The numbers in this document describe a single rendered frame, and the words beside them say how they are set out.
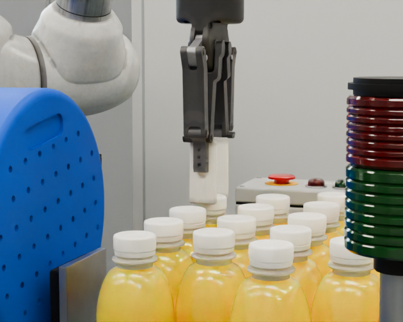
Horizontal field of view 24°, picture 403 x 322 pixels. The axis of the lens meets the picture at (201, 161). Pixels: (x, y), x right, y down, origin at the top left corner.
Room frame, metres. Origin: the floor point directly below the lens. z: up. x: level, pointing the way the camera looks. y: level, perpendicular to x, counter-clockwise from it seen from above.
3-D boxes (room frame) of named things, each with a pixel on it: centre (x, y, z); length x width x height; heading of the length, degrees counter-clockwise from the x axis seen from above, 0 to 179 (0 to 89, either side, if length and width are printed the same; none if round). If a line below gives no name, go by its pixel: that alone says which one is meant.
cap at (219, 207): (1.04, -0.01, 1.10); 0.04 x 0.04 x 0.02
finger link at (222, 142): (1.06, -0.02, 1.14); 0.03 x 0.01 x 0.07; 72
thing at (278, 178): (1.22, -0.11, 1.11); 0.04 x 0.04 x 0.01
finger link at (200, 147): (1.00, 0.00, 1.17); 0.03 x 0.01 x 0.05; 162
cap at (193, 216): (0.97, 0.01, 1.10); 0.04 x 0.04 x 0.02
